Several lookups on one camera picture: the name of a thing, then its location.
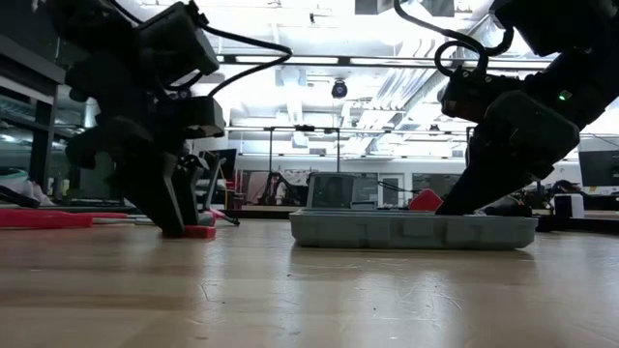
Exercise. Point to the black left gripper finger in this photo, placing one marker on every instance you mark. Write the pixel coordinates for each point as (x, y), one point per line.
(189, 188)
(145, 183)

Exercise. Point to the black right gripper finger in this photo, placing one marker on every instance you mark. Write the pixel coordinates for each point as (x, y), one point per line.
(532, 135)

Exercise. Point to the red hex key holder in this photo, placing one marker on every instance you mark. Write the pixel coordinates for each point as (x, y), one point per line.
(200, 232)

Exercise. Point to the red triangular tool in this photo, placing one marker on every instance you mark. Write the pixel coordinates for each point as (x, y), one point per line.
(425, 200)

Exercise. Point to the grey plastic tool case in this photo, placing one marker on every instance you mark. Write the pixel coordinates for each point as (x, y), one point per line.
(411, 232)

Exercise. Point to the background black robot arm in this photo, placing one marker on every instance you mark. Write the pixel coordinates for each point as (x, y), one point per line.
(285, 191)

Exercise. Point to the black monitor on stand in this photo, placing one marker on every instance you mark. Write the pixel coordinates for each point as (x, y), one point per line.
(220, 162)

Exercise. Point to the person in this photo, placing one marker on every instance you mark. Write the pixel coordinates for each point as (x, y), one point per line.
(565, 186)

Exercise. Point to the red background equipment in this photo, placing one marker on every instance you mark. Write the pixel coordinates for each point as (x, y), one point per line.
(251, 188)

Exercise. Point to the white box device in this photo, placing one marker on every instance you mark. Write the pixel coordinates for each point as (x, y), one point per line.
(558, 205)

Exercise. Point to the black framed glass partition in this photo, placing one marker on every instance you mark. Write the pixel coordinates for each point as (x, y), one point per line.
(29, 145)

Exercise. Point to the white teal bundle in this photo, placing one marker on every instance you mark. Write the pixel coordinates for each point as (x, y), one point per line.
(19, 186)

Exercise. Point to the grey framed monitor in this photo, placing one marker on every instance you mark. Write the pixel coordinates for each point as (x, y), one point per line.
(331, 191)

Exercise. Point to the white door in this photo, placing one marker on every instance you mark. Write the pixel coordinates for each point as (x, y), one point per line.
(391, 191)

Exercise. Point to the black overhead rig beam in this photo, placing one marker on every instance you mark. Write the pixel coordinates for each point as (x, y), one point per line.
(338, 61)

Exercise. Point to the black background stand frame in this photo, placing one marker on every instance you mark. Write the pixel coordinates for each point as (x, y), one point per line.
(304, 128)
(468, 145)

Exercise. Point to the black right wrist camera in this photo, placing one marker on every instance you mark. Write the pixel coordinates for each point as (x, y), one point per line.
(479, 94)

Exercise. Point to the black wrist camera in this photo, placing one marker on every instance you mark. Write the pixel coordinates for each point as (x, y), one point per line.
(479, 94)
(203, 116)

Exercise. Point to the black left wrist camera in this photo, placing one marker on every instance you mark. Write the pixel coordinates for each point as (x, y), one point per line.
(203, 116)

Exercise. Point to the black aluminium table frame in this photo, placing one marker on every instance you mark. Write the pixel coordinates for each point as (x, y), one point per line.
(599, 225)

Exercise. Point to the black round camera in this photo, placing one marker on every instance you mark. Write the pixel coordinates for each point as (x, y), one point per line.
(339, 89)

